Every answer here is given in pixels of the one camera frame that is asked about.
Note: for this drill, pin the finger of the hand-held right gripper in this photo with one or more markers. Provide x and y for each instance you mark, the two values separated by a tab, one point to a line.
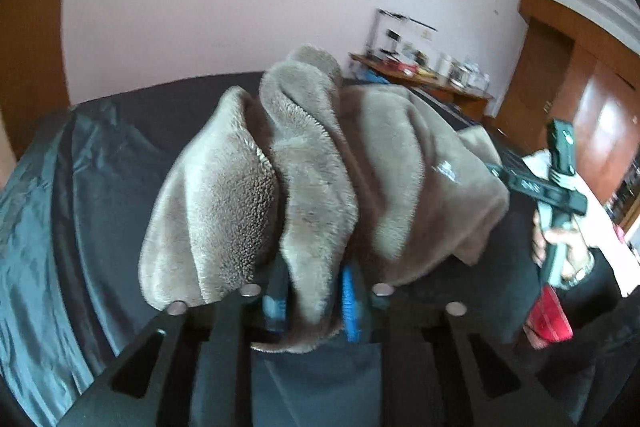
510	182

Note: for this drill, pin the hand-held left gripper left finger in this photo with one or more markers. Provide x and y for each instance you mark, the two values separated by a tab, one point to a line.
274	307

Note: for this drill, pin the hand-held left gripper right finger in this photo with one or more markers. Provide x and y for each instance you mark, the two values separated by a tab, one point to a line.
352	307

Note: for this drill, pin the brown fleece garment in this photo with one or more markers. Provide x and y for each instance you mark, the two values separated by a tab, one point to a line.
310	187

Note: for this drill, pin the person's right forearm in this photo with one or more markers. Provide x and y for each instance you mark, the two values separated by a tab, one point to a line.
600	307

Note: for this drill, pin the person's right hand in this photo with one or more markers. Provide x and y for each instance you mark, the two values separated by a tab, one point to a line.
575	252

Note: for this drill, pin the silver wristwatch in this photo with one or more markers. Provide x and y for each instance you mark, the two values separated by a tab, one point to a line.
580	276

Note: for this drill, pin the wooden desk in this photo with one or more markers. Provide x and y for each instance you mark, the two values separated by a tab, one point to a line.
470	99

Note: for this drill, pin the wooden wardrobe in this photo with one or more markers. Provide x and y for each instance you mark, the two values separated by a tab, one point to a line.
600	107

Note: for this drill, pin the wooden door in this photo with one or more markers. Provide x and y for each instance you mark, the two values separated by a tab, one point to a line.
535	82

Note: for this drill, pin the white plastic container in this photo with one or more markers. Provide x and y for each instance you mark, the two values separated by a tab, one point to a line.
477	78

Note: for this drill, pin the red striped blanket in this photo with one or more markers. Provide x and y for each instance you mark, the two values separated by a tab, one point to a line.
550	317

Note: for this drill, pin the white thermos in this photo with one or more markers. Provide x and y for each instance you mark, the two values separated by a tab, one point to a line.
444	64

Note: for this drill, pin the red box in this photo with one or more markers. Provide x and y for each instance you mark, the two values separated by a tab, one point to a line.
400	68

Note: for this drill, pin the blue plastic crate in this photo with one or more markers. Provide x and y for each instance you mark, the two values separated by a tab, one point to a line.
377	78

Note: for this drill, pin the teal satin cloth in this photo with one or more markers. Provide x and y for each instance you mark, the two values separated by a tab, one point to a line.
30	257

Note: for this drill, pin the wooden wall panel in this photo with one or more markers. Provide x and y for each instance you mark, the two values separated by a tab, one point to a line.
30	57

